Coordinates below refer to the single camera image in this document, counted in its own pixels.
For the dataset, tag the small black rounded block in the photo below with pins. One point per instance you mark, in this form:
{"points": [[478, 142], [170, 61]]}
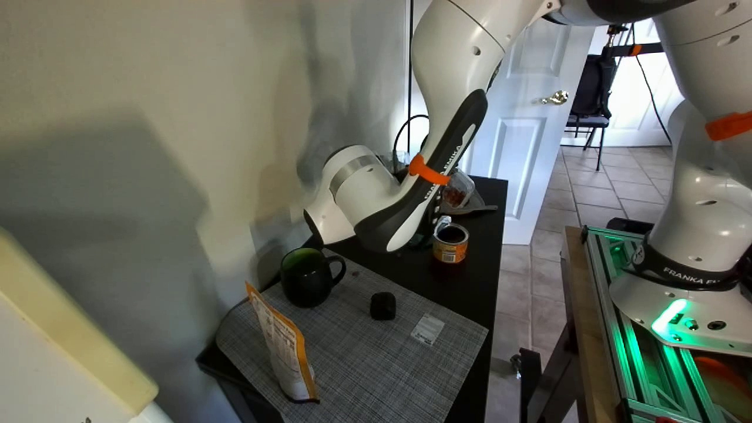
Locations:
{"points": [[384, 306]]}

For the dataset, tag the dark green mug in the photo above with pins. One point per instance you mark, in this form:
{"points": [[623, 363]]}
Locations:
{"points": [[306, 279]]}

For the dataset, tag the grey quilted pot holder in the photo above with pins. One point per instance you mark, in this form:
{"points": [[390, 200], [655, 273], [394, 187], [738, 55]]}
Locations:
{"points": [[484, 207]]}

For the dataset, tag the white label tag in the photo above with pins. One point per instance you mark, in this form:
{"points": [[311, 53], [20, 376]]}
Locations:
{"points": [[429, 330]]}

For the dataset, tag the white panel door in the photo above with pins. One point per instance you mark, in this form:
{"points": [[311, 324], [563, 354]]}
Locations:
{"points": [[524, 142]]}

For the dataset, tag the orange and white snack pouch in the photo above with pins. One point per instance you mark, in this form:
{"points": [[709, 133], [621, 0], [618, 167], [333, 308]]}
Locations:
{"points": [[282, 349]]}

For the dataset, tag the black folding chair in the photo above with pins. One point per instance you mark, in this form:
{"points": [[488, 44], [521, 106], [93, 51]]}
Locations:
{"points": [[593, 86]]}

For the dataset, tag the white cabinet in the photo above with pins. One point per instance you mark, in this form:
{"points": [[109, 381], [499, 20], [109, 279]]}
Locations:
{"points": [[61, 343]]}

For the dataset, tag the wooden robot stand with rail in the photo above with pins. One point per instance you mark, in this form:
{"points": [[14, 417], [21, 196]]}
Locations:
{"points": [[626, 354]]}

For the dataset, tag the black camera tripod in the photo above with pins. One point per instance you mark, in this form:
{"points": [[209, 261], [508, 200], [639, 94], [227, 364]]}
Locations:
{"points": [[637, 48]]}

